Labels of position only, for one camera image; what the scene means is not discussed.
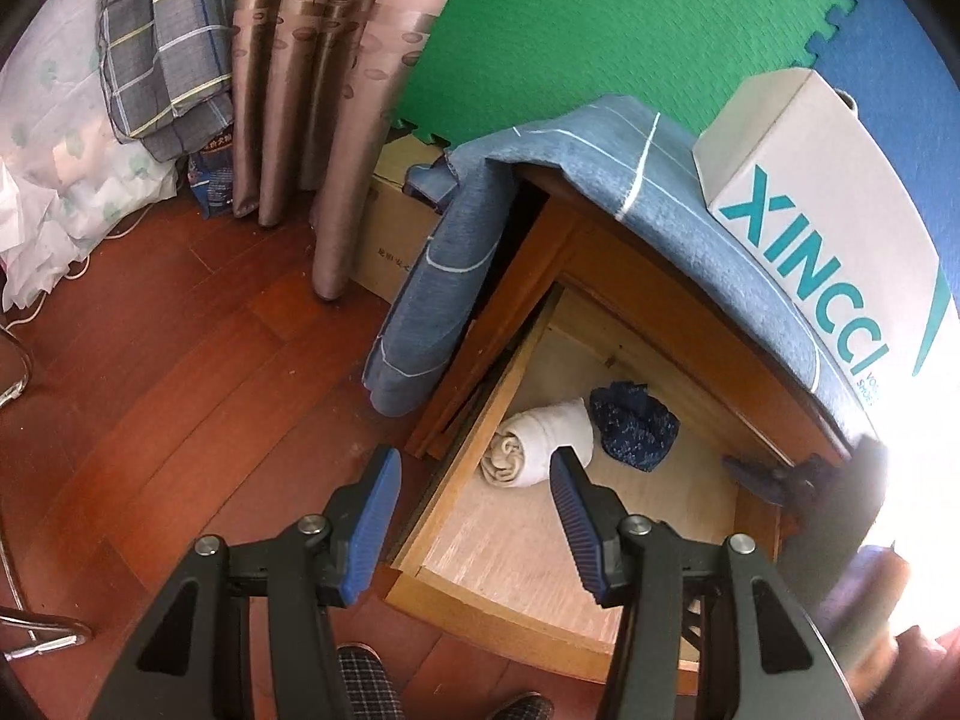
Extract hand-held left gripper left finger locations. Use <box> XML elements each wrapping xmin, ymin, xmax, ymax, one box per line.
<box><xmin>97</xmin><ymin>446</ymin><xmax>402</xmax><ymax>720</ymax></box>

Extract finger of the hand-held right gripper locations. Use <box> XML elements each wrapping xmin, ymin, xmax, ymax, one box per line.
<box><xmin>721</xmin><ymin>454</ymin><xmax>815</xmax><ymax>509</ymax></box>

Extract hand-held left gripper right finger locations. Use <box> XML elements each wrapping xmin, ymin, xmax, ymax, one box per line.
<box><xmin>550</xmin><ymin>446</ymin><xmax>856</xmax><ymax>720</ymax></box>

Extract wooden drawer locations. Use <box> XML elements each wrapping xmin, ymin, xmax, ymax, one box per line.
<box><xmin>386</xmin><ymin>285</ymin><xmax>796</xmax><ymax>695</ymax></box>

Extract dark blue patterned sock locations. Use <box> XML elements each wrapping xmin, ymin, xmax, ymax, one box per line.
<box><xmin>589</xmin><ymin>381</ymin><xmax>681</xmax><ymax>473</ymax></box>

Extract person's right hand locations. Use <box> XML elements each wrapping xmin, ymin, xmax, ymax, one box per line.
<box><xmin>892</xmin><ymin>622</ymin><xmax>960</xmax><ymax>691</ymax></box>

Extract dark plaid slipper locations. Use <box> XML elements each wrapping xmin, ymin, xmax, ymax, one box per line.
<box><xmin>484</xmin><ymin>692</ymin><xmax>556</xmax><ymax>720</ymax></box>
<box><xmin>337</xmin><ymin>643</ymin><xmax>406</xmax><ymax>720</ymax></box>

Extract blue lined cloth cover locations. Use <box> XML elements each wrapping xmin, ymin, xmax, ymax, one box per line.
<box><xmin>364</xmin><ymin>94</ymin><xmax>875</xmax><ymax>443</ymax></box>

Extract brown cardboard box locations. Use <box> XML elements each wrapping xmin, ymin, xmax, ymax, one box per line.
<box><xmin>352</xmin><ymin>136</ymin><xmax>451</xmax><ymax>302</ymax></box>

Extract white shoe box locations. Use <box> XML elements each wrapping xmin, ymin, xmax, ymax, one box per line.
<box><xmin>691</xmin><ymin>67</ymin><xmax>960</xmax><ymax>406</ymax></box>

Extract blue printed packet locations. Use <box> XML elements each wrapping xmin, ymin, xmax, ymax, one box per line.
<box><xmin>186</xmin><ymin>150</ymin><xmax>239</xmax><ymax>220</ymax></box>

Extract blue foam mat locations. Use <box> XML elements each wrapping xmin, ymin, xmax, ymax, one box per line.
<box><xmin>814</xmin><ymin>0</ymin><xmax>960</xmax><ymax>301</ymax></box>

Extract brown patterned curtain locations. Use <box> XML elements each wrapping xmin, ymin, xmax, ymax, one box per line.
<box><xmin>229</xmin><ymin>0</ymin><xmax>485</xmax><ymax>301</ymax></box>

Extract green foam mat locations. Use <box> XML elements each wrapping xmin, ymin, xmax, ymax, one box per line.
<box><xmin>386</xmin><ymin>0</ymin><xmax>875</xmax><ymax>147</ymax></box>

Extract white green-patterned bedding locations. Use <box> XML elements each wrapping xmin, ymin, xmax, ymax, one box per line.
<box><xmin>0</xmin><ymin>0</ymin><xmax>181</xmax><ymax>312</ymax></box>

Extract grey plaid cloth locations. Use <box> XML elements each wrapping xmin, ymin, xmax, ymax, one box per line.
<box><xmin>97</xmin><ymin>0</ymin><xmax>248</xmax><ymax>162</ymax></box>

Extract white cable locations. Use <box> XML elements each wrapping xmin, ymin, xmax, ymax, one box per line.
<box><xmin>0</xmin><ymin>251</ymin><xmax>95</xmax><ymax>331</ymax></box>

